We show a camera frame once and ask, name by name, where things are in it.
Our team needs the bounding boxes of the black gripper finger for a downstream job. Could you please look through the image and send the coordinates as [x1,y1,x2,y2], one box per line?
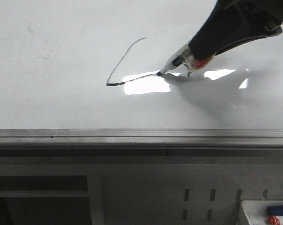
[188,0,283,60]

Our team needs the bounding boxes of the white whiteboard marker with tape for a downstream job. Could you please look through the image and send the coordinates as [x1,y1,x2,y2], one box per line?
[156,43,215,77]

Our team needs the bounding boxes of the white marker tray box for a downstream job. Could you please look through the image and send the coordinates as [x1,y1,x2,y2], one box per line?
[236,200,283,225]

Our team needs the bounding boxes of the red capped marker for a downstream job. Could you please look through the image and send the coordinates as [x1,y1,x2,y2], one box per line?
[268,216,283,225]

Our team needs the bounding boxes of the white perforated metal panel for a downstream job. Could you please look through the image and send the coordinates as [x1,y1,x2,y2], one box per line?
[0,151,283,225]

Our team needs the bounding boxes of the white whiteboard with aluminium frame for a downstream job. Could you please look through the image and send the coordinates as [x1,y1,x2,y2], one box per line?
[0,0,283,145]

